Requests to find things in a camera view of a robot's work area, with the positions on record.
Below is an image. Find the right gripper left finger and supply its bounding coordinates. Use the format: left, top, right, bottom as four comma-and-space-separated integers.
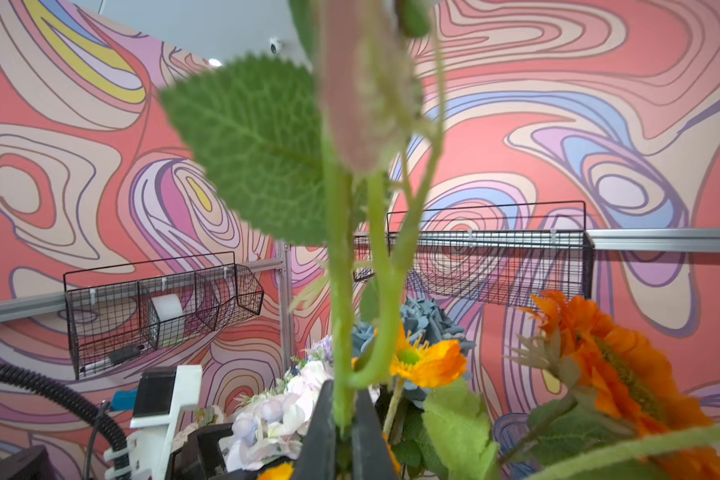
291, 380, 336, 480

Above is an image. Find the orange gerbera flower stem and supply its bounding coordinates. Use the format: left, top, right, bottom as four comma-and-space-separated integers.
499, 290, 714, 469

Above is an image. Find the dusty blue rose bunch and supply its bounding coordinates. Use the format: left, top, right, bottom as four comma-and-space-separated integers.
352, 296, 475, 357

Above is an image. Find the black wire basket back wall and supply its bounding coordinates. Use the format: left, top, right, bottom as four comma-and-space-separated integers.
352, 200, 596, 310

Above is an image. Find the black wire basket left wall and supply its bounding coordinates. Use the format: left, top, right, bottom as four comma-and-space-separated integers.
62, 251, 264, 379

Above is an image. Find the pink lilac hydrangea bunch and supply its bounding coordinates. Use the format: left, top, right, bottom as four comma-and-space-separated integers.
219, 336, 334, 479

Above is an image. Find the purple glass vase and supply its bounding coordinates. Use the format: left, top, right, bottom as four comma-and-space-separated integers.
492, 413, 537, 480

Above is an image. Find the yellow orange poppy stem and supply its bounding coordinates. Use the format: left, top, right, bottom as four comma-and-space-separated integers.
382, 322, 467, 439

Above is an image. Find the white flower spray stem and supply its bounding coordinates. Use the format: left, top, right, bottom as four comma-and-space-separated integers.
528, 423, 720, 480

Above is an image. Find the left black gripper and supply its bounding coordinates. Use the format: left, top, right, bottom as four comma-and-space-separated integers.
170, 423, 234, 480

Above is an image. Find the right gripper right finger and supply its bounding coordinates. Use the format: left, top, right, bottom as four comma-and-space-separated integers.
351, 390, 398, 480

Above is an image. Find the black wire basket wall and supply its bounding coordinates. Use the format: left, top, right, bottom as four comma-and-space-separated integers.
352, 200, 596, 310
62, 251, 264, 379

